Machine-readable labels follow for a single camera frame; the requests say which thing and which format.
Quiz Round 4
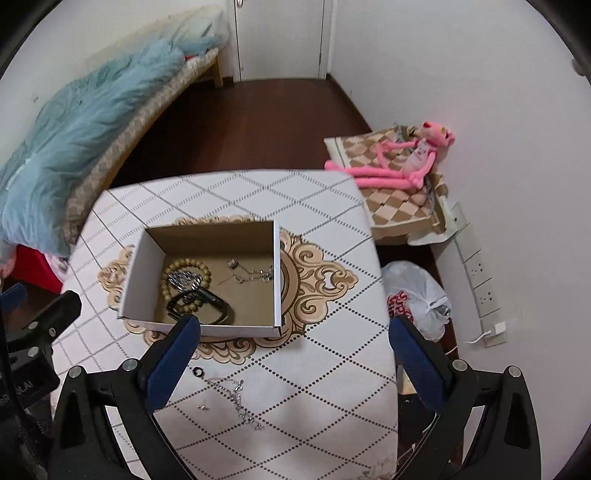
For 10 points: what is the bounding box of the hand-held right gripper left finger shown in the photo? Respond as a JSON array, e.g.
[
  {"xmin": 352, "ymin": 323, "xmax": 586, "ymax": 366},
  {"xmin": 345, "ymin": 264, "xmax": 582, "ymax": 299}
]
[{"xmin": 48, "ymin": 314, "xmax": 202, "ymax": 480}]

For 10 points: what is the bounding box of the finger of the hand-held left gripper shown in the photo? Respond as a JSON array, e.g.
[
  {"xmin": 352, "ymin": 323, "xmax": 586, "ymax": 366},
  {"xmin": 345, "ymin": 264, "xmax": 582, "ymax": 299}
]
[
  {"xmin": 0, "ymin": 282, "xmax": 27, "ymax": 324},
  {"xmin": 7, "ymin": 291, "xmax": 82, "ymax": 358}
]

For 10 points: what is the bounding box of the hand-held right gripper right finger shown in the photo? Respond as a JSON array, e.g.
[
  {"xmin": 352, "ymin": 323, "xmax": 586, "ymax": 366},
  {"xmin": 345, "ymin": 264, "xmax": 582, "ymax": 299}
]
[{"xmin": 388, "ymin": 315, "xmax": 541, "ymax": 480}]

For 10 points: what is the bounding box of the silver charm chain bracelet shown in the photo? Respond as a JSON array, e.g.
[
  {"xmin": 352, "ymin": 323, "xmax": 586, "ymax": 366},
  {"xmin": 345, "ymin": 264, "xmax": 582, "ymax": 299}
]
[{"xmin": 203, "ymin": 376, "xmax": 264, "ymax": 433}]

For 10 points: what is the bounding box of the white cardboard box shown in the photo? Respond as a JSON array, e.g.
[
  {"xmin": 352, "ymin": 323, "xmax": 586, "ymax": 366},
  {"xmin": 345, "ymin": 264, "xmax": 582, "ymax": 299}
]
[{"xmin": 116, "ymin": 220, "xmax": 283, "ymax": 338}]

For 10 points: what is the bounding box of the red box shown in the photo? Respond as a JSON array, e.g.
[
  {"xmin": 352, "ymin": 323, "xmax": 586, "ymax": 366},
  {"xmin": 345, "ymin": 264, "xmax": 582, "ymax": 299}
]
[{"xmin": 8, "ymin": 244, "xmax": 64, "ymax": 295}]

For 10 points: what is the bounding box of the white plastic bag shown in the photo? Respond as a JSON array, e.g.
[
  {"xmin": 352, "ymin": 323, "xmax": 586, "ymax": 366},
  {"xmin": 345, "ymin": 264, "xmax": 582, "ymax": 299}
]
[{"xmin": 380, "ymin": 260, "xmax": 454, "ymax": 343}]

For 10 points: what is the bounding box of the white diamond-patterned tablecloth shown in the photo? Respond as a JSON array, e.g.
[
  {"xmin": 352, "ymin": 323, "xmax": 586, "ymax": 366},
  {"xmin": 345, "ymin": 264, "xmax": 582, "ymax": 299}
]
[{"xmin": 48, "ymin": 168, "xmax": 400, "ymax": 480}]

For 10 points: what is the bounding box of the brown checkered cushion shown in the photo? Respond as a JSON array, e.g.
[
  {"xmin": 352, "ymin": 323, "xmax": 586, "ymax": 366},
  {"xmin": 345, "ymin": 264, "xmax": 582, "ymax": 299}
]
[{"xmin": 323, "ymin": 124, "xmax": 451, "ymax": 243}]

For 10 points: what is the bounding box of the bed with patterned mattress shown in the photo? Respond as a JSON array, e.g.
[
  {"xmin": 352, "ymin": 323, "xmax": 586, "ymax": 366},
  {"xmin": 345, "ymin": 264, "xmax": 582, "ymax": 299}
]
[{"xmin": 64, "ymin": 46, "xmax": 225, "ymax": 251}]

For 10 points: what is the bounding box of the pink plush toy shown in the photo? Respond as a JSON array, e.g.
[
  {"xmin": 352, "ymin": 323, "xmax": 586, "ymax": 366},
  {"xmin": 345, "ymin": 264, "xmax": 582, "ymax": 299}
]
[{"xmin": 324, "ymin": 120, "xmax": 457, "ymax": 190}]

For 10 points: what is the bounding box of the light blue fluffy blanket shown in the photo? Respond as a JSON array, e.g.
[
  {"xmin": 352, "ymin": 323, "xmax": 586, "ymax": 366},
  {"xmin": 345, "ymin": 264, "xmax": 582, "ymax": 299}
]
[{"xmin": 0, "ymin": 37, "xmax": 186, "ymax": 257}]

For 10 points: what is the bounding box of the pale blue gauze cloth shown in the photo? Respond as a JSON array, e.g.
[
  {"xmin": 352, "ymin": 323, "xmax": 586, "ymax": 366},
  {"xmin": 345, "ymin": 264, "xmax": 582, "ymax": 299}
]
[{"xmin": 151, "ymin": 4, "xmax": 232, "ymax": 57}]

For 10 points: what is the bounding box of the white door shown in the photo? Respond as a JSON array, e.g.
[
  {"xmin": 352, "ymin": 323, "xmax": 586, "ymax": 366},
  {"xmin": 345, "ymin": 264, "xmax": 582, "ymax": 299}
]
[{"xmin": 233, "ymin": 0, "xmax": 334, "ymax": 84}]

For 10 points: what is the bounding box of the black bangle bracelet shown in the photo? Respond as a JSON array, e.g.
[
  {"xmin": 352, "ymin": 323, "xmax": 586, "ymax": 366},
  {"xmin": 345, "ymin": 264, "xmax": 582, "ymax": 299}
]
[{"xmin": 166, "ymin": 287, "xmax": 234, "ymax": 324}]

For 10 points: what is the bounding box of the white charger with cable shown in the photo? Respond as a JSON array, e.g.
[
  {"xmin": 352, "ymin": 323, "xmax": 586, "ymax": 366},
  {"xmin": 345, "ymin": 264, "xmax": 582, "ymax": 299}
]
[{"xmin": 462, "ymin": 322, "xmax": 507, "ymax": 345}]

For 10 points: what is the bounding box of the wooden bead bracelet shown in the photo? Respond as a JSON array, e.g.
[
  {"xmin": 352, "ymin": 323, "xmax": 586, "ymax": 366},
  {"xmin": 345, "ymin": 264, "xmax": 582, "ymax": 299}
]
[{"xmin": 160, "ymin": 259, "xmax": 212, "ymax": 315}]

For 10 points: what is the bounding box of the white wall socket strip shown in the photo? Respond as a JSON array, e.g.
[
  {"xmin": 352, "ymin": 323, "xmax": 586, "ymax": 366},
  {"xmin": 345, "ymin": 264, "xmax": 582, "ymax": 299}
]
[{"xmin": 442, "ymin": 200, "xmax": 502, "ymax": 320}]

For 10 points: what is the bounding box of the thin silver chain necklace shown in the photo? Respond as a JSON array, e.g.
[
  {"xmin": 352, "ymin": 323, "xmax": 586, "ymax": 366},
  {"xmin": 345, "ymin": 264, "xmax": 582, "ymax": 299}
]
[{"xmin": 215, "ymin": 258, "xmax": 276, "ymax": 287}]

